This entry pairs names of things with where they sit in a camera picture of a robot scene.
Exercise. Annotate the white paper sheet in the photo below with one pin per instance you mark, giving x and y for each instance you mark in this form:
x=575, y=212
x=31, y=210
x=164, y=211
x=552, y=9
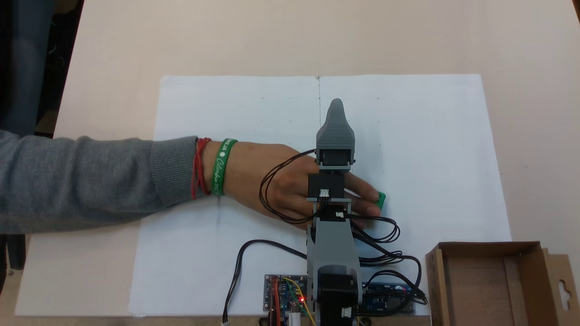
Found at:
x=199, y=262
x=430, y=158

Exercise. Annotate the brown cardboard box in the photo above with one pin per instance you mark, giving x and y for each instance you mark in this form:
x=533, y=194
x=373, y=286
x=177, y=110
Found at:
x=480, y=290

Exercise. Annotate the green dice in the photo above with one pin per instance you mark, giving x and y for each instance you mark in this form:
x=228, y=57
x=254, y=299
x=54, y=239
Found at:
x=381, y=200

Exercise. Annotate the green silicone wristband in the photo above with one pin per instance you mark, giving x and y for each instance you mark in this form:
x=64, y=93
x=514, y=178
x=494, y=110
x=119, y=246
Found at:
x=222, y=167

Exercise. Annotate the person's hand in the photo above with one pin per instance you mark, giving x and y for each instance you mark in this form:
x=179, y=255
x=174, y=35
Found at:
x=253, y=174

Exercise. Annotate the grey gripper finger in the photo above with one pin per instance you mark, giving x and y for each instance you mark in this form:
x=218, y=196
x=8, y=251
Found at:
x=337, y=118

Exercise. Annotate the person's forearm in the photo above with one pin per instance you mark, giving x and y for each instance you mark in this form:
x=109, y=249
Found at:
x=81, y=181

